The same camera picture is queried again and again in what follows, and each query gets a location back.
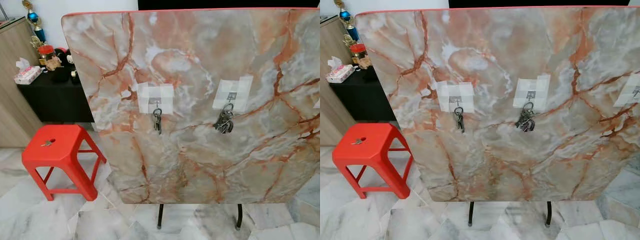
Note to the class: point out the red plastic stool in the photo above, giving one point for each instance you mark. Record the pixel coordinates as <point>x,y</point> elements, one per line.
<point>372,151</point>
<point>60,152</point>

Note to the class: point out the black television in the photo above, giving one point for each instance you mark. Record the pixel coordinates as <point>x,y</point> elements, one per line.
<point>225,4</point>
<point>537,3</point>

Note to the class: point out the large dark key bunch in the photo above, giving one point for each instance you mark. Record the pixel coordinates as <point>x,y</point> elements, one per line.
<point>224,122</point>
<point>525,121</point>

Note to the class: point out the black table leg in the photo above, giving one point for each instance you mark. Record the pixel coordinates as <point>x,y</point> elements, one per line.
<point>470,212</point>
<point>239,216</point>
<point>548,213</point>
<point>160,215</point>

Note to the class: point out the brown bear figurine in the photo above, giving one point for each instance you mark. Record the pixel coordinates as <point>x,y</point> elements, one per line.
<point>365,62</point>
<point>53,63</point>

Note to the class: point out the pink white tissue box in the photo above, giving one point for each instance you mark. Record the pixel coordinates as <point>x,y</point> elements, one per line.
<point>340,73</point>
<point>27,75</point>

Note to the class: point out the small dark key bunch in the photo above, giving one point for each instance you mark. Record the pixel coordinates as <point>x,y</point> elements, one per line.
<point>459,121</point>
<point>157,122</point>

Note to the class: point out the blue and gold trophy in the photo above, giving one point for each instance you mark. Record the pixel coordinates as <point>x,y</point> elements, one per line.
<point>346,15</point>
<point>34,20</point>

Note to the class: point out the black low cabinet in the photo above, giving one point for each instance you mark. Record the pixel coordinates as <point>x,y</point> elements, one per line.
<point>55,100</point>
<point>362,97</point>

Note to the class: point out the jar with red lid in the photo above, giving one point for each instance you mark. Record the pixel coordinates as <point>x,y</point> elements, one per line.
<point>358,50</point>
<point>46,51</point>

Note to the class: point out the single silver key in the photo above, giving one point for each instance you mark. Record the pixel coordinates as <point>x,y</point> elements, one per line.
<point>47,143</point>
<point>356,141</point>

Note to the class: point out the light wooden cabinet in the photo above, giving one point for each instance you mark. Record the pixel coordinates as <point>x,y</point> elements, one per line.
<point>12,60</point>
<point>330,45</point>

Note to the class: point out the taped adhesive wall hook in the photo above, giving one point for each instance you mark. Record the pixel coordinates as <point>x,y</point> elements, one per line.
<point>531,92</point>
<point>155,95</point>
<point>455,94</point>
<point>631,90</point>
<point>232,93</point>

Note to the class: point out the marble pattern folding table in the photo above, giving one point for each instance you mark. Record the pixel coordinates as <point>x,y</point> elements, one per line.
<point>200,160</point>
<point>500,165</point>

